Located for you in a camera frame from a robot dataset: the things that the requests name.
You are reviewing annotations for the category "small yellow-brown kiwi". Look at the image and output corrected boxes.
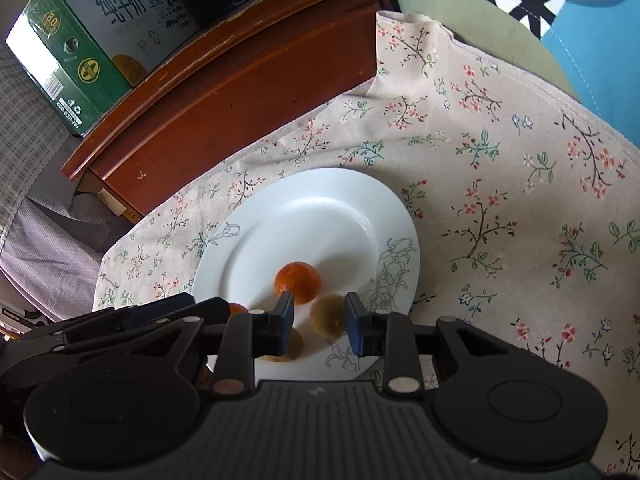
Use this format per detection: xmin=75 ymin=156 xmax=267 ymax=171
xmin=262 ymin=328 xmax=304 ymax=363

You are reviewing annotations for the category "brown kiwi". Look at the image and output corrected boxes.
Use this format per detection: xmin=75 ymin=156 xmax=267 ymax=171
xmin=309 ymin=295 xmax=345 ymax=340

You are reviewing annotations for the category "orange mandarin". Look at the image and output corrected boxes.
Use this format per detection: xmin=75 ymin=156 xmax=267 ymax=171
xmin=229 ymin=302 xmax=247 ymax=315
xmin=273 ymin=261 xmax=322 ymax=306

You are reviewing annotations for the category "white ceramic plate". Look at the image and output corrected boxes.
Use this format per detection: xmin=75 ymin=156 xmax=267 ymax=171
xmin=191 ymin=167 xmax=421 ymax=382

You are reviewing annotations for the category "lilac checked cloth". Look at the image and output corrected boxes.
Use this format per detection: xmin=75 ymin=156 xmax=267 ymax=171
xmin=1 ymin=47 xmax=132 ymax=321

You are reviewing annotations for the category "floral tablecloth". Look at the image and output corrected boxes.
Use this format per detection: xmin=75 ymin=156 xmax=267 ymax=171
xmin=93 ymin=12 xmax=639 ymax=474

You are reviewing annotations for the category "dark red wooden cabinet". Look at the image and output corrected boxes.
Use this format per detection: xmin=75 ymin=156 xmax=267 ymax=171
xmin=61 ymin=0 xmax=397 ymax=217

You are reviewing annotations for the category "green milk carton box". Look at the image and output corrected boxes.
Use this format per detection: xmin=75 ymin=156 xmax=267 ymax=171
xmin=6 ymin=0 xmax=198 ymax=136

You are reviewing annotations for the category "blue patterned fabric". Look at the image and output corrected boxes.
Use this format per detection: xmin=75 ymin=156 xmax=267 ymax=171
xmin=397 ymin=0 xmax=640 ymax=126

